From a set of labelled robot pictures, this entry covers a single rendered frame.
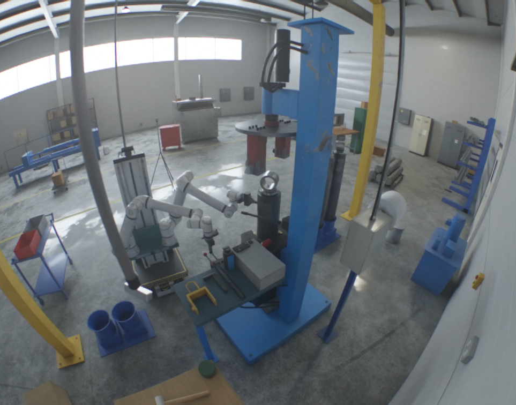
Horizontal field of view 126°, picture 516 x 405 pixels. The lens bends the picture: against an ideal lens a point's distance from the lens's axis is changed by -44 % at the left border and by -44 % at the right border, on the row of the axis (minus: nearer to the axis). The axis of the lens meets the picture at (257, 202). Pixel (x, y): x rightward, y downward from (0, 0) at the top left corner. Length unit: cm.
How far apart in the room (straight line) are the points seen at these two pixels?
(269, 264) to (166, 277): 158
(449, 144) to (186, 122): 1117
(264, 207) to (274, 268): 59
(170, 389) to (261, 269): 104
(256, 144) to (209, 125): 832
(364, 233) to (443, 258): 204
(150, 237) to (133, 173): 78
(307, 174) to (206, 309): 113
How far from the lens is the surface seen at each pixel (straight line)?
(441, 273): 362
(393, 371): 290
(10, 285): 249
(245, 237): 230
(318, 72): 142
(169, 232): 269
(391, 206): 183
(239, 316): 273
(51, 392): 287
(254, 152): 174
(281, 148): 206
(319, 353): 271
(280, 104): 172
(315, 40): 146
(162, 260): 322
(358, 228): 164
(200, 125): 984
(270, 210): 206
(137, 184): 263
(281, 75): 174
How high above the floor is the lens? 241
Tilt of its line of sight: 29 degrees down
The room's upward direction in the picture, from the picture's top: 1 degrees clockwise
